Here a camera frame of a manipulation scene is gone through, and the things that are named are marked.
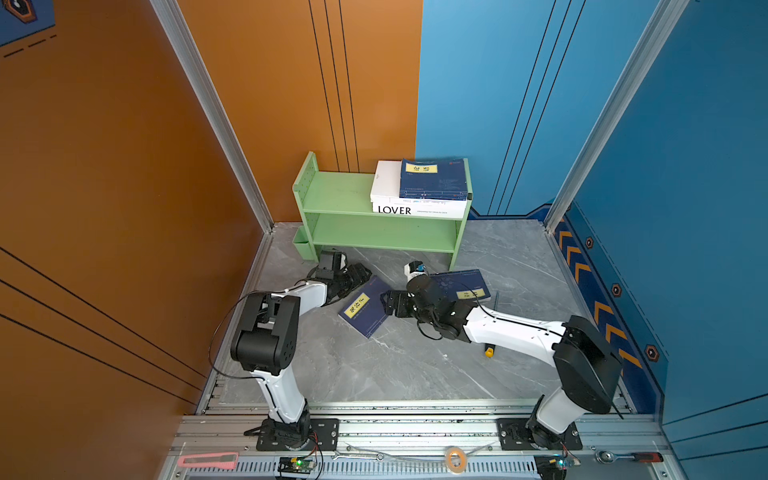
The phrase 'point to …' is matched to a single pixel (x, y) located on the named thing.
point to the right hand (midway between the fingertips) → (388, 298)
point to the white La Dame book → (386, 179)
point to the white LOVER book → (450, 209)
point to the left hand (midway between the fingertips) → (366, 273)
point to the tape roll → (463, 460)
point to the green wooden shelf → (337, 213)
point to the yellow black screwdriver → (489, 350)
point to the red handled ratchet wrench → (606, 457)
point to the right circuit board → (553, 466)
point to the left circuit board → (296, 465)
